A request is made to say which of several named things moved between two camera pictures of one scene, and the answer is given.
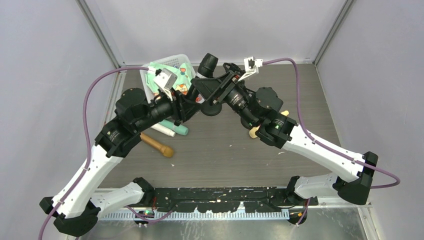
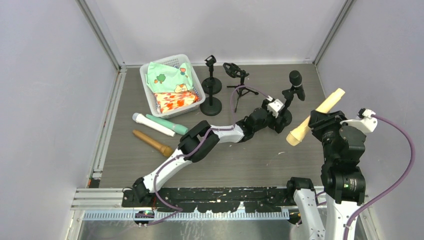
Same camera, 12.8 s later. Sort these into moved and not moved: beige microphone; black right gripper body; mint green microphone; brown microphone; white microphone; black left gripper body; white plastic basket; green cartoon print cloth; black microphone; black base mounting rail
Moved: black left gripper body; beige microphone; black microphone; black right gripper body
Not moved: black base mounting rail; mint green microphone; white plastic basket; green cartoon print cloth; brown microphone; white microphone
